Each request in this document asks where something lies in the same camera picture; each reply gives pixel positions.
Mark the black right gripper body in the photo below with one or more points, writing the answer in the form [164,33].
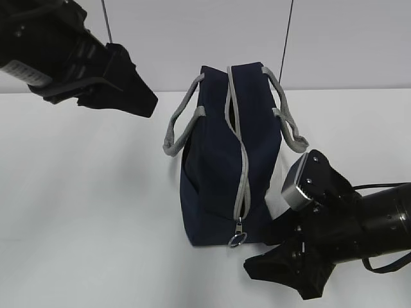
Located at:
[331,221]

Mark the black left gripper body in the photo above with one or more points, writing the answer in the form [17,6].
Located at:
[79,61]

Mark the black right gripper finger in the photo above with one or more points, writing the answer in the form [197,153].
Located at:
[294,264]
[287,225]

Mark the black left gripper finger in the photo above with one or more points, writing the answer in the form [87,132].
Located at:
[134,96]

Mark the navy and white lunch bag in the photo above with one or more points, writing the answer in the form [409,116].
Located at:
[228,130]

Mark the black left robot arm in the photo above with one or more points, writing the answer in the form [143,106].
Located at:
[46,45]

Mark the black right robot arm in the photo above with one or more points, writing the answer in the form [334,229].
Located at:
[386,223]

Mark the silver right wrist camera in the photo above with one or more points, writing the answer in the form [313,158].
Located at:
[292,191]

